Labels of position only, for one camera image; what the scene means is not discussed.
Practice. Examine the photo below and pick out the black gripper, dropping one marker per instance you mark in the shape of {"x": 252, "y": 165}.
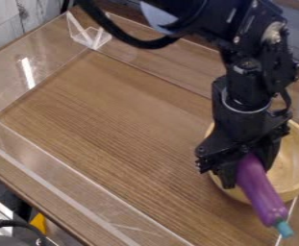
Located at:
{"x": 241, "y": 132}

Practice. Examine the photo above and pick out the brown wooden bowl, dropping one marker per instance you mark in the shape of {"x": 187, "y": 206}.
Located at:
{"x": 284, "y": 174}

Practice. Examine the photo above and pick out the purple toy eggplant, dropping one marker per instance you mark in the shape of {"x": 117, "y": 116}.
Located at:
{"x": 265, "y": 199}

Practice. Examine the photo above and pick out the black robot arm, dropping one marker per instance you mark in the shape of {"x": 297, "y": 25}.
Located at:
{"x": 250, "y": 100}

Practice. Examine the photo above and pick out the yellow black device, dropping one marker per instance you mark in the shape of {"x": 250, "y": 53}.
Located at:
{"x": 32, "y": 231}

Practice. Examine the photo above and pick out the clear acrylic tray wall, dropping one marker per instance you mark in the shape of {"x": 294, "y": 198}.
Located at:
{"x": 99, "y": 125}

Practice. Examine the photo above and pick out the clear acrylic corner bracket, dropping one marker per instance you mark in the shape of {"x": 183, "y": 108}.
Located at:
{"x": 91, "y": 37}

